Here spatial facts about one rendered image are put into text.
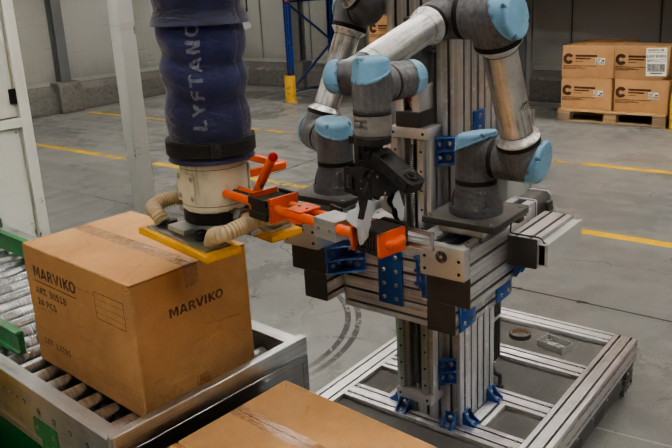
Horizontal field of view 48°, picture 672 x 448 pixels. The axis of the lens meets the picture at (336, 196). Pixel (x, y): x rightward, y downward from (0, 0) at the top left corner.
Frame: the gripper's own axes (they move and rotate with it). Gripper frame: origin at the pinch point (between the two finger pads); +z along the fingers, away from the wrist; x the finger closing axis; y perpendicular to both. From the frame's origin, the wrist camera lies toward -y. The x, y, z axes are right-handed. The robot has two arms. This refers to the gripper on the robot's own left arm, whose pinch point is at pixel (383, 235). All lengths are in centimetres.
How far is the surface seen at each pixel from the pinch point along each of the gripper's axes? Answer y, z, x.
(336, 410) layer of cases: 38, 64, -18
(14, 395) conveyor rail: 118, 67, 42
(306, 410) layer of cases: 44, 64, -12
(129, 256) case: 92, 24, 12
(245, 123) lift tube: 50, -17, -3
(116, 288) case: 78, 27, 23
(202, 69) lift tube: 52, -31, 6
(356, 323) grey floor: 158, 119, -135
